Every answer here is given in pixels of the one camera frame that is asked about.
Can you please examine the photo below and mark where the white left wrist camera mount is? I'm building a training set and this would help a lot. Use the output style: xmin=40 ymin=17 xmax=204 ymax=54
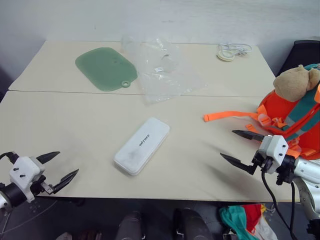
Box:
xmin=9 ymin=156 xmax=46 ymax=203

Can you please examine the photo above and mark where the white coiled cable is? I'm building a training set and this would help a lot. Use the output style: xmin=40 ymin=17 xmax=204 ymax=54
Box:
xmin=218 ymin=42 xmax=254 ymax=57

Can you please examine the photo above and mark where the green silicone mat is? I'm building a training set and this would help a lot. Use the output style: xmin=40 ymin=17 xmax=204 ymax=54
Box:
xmin=74 ymin=46 xmax=139 ymax=91

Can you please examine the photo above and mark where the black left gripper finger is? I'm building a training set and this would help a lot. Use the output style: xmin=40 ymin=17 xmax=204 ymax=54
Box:
xmin=35 ymin=151 xmax=61 ymax=165
xmin=50 ymin=168 xmax=80 ymax=195

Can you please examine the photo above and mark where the white rectangular case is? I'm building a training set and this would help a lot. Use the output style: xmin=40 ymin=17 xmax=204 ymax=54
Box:
xmin=113 ymin=117 xmax=171 ymax=177

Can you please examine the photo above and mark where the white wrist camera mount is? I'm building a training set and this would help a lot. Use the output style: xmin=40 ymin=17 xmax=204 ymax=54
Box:
xmin=258 ymin=134 xmax=291 ymax=168
xmin=9 ymin=156 xmax=46 ymax=203

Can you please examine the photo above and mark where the clear plastic bag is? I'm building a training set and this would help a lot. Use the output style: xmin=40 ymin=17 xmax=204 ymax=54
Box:
xmin=120 ymin=34 xmax=209 ymax=106

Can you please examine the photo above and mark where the orange and green backpack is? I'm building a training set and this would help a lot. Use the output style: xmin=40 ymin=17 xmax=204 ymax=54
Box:
xmin=202 ymin=63 xmax=320 ymax=160

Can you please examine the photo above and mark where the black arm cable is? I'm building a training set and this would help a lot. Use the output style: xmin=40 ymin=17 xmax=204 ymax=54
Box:
xmin=261 ymin=169 xmax=298 ymax=240
xmin=0 ymin=151 xmax=20 ymax=165

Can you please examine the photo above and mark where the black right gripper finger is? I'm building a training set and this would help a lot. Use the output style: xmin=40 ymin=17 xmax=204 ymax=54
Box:
xmin=232 ymin=129 xmax=265 ymax=144
xmin=219 ymin=152 xmax=258 ymax=176

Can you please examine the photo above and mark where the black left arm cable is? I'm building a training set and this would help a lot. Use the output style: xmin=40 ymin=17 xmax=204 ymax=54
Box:
xmin=0 ymin=151 xmax=20 ymax=165

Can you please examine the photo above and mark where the pale yellow tape roll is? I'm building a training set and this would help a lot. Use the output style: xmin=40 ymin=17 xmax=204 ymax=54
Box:
xmin=215 ymin=49 xmax=236 ymax=62

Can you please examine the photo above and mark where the dark rounded shape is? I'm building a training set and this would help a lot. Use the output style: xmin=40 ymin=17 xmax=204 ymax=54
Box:
xmin=116 ymin=210 xmax=144 ymax=240

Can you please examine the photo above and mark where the brown plush toy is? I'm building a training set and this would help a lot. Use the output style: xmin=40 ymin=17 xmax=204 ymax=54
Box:
xmin=273 ymin=64 xmax=320 ymax=103

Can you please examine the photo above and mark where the black chair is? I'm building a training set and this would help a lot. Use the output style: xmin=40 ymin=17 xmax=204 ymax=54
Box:
xmin=275 ymin=39 xmax=320 ymax=78

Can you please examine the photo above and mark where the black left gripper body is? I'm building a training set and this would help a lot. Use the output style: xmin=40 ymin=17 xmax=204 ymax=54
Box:
xmin=30 ymin=175 xmax=55 ymax=198

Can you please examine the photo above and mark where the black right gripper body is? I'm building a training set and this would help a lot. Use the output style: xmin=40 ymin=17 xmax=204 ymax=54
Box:
xmin=251 ymin=150 xmax=275 ymax=174

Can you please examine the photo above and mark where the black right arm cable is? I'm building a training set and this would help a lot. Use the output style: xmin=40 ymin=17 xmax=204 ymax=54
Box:
xmin=261 ymin=169 xmax=298 ymax=240

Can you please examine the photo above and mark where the multicoloured cloth heap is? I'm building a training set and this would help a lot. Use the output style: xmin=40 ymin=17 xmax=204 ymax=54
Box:
xmin=219 ymin=203 xmax=279 ymax=240

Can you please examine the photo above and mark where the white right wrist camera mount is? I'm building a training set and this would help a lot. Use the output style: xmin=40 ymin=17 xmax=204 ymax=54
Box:
xmin=258 ymin=134 xmax=291 ymax=168

